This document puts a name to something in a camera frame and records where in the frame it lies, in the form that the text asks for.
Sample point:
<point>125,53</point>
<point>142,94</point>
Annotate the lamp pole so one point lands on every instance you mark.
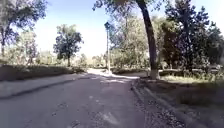
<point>108,50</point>

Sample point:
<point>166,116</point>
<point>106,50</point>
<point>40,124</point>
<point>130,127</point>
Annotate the large tree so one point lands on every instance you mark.
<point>16,15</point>

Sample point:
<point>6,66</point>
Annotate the grey asphalt path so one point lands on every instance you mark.
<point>90,100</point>

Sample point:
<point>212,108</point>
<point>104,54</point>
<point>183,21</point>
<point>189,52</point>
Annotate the group of dark trees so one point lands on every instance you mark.
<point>190,40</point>

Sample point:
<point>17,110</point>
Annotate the grass and dirt verge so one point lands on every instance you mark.
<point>190,93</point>

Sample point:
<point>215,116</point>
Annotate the leaning tree with white base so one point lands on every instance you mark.
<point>151,50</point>

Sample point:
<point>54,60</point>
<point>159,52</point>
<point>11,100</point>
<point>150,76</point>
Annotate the row of distant trees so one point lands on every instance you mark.
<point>128,50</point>

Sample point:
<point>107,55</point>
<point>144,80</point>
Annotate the pale kerb strip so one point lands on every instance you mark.
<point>30,85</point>

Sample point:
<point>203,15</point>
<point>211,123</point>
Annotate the small round tree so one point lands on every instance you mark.
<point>67,41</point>

